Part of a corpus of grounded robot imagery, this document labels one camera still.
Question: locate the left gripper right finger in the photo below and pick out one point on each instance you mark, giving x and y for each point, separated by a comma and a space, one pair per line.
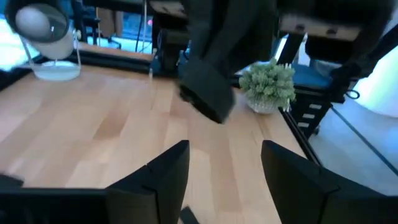
326, 208

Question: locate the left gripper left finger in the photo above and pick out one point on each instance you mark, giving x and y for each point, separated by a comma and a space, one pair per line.
93, 207

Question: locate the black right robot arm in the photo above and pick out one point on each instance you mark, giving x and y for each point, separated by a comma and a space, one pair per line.
230, 28

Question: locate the green potted plant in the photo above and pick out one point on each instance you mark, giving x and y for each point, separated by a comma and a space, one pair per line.
267, 84

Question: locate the black drawer cabinet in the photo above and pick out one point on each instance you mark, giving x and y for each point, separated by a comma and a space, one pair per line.
311, 124

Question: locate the white cylindrical projector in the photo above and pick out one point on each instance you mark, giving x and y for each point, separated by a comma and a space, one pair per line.
53, 49

